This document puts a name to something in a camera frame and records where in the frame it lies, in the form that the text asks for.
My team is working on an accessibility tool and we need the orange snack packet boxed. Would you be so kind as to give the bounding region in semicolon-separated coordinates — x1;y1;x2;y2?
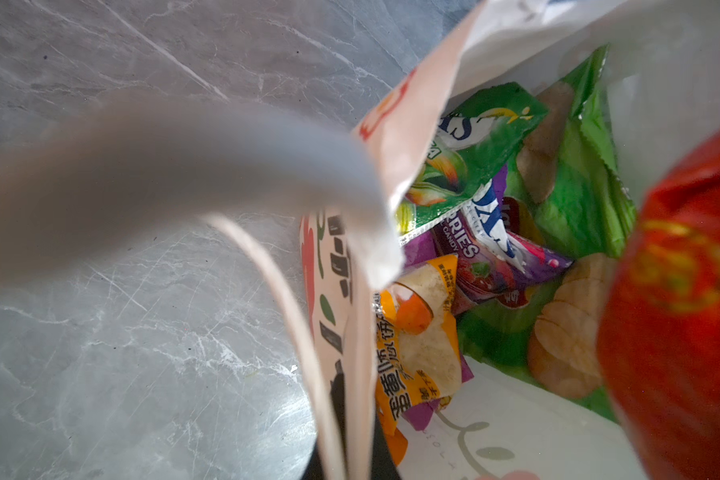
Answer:
375;254;462;431

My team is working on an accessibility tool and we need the purple pink candy bag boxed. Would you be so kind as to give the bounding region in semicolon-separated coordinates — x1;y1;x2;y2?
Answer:
431;168;573;315

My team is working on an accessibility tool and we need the green lemon candy bag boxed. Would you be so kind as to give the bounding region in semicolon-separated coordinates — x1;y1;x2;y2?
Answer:
396;82;549;244

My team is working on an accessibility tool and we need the green Lays chips bag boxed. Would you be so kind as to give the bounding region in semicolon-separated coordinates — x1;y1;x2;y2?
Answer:
458;46;636;419

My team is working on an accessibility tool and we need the red yellow snack packet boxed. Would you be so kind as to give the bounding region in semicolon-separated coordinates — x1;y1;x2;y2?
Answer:
597;131;720;479

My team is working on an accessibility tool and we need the white floral paper bag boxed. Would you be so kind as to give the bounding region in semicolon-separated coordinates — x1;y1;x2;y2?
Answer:
0;0;720;480

